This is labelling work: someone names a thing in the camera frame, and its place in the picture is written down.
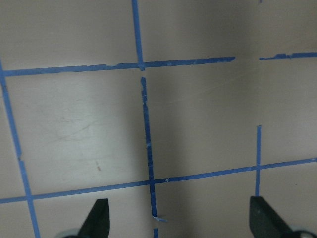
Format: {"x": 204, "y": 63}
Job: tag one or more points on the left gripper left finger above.
{"x": 97, "y": 223}

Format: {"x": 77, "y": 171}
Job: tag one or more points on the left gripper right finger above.
{"x": 264, "y": 222}

